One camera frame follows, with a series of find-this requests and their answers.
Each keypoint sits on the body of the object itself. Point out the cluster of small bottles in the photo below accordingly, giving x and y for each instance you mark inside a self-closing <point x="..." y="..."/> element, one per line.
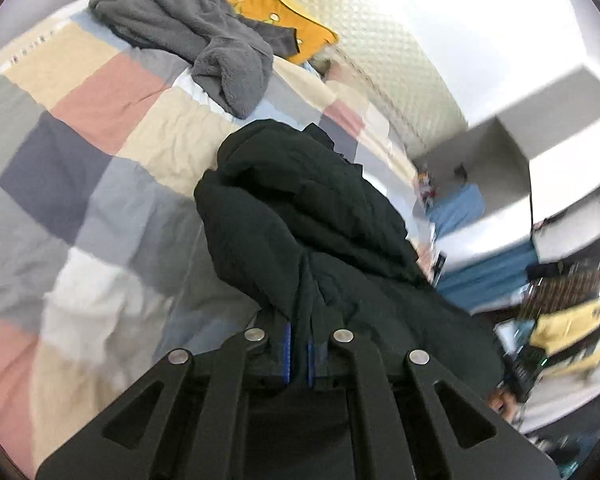
<point x="426" y="187"/>

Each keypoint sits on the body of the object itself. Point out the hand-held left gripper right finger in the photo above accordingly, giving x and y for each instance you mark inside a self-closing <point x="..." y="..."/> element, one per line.
<point x="312" y="365"/>

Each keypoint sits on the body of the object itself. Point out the person's right hand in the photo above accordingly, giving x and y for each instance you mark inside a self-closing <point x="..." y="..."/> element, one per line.
<point x="502" y="404"/>

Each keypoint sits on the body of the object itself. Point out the yellow pillow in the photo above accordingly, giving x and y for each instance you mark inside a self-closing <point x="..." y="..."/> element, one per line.
<point x="280" y="5"/>

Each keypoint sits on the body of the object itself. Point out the patterned brown cloth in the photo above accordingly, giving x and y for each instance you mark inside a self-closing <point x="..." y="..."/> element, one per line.
<point x="565" y="285"/>

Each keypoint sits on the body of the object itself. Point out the black puffer jacket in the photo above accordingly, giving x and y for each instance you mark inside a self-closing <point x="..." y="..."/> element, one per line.
<point x="300" y="220"/>

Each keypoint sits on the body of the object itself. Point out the blue towel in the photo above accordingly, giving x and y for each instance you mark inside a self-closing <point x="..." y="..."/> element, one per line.
<point x="457" y="210"/>

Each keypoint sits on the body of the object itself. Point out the blue curtain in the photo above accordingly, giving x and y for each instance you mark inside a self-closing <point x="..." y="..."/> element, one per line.
<point x="490" y="275"/>

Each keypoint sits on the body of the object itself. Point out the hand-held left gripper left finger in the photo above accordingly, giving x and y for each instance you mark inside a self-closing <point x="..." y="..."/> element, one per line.
<point x="286" y="355"/>

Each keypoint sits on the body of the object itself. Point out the patchwork checkered duvet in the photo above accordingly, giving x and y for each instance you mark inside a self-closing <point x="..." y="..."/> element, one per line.
<point x="95" y="170"/>

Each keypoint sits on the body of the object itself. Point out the grey fleece garment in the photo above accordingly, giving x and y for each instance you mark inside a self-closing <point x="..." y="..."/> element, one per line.
<point x="200" y="30"/>

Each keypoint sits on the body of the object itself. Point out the cream quilted headboard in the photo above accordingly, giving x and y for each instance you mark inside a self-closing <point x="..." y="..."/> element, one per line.
<point x="375" y="45"/>

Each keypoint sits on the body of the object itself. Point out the patchwork checkered pillow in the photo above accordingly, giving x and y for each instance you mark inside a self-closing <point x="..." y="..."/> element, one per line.
<point x="345" y="90"/>

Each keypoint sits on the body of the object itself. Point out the yellow and black garment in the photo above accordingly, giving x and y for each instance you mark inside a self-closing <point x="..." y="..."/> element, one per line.
<point x="575" y="335"/>

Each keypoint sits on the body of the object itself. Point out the grey wall cabinet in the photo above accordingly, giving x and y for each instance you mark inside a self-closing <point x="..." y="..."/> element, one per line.
<point x="545" y="125"/>

